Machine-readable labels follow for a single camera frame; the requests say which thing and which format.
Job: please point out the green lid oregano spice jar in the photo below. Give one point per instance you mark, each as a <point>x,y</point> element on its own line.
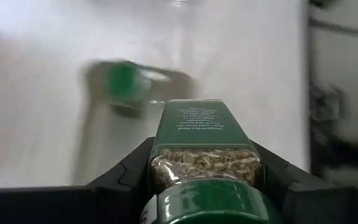
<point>197,124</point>

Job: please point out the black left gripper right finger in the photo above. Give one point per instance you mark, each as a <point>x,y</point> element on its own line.
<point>306,199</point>

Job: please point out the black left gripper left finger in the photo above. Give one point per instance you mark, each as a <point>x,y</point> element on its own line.
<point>110,202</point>

